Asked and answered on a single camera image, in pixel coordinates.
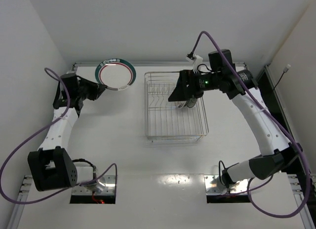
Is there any black base cable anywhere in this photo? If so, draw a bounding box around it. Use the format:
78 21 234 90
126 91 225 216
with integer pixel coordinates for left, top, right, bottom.
218 160 228 188

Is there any red green ringed plate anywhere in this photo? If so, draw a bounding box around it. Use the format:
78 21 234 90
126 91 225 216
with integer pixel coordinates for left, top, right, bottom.
175 101 189 109
94 58 136 91

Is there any black cable white plug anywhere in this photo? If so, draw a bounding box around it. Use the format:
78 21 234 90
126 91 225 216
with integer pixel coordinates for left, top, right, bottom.
271 64 291 91

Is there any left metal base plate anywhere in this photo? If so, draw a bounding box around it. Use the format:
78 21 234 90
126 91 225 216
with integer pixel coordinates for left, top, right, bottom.
72 175 116 196

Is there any metal base plate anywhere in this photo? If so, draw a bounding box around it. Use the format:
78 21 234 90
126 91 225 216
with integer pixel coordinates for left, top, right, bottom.
204 175 248 196
72 175 116 196

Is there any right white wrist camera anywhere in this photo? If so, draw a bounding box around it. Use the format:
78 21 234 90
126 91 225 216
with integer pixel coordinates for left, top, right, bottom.
186 53 203 73

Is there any blue floral plate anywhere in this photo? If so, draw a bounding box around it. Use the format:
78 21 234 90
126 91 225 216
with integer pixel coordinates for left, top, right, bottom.
187 99 192 108

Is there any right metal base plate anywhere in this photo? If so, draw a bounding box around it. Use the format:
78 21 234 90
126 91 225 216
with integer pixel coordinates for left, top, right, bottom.
204 175 248 196

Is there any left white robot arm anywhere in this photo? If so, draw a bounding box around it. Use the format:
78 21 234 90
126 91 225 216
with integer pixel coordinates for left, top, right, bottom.
28 73 107 191

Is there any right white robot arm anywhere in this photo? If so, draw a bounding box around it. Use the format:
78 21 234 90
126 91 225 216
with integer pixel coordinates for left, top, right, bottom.
168 49 299 188

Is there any white plate dark rim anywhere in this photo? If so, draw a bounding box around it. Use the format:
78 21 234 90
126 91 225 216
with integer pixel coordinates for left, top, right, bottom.
191 98 197 108

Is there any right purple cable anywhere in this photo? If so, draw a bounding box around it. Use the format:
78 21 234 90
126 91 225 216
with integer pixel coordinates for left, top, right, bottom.
189 31 312 219

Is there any wire dish rack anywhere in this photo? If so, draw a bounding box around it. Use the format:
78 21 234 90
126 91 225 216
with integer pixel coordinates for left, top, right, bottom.
144 72 209 142

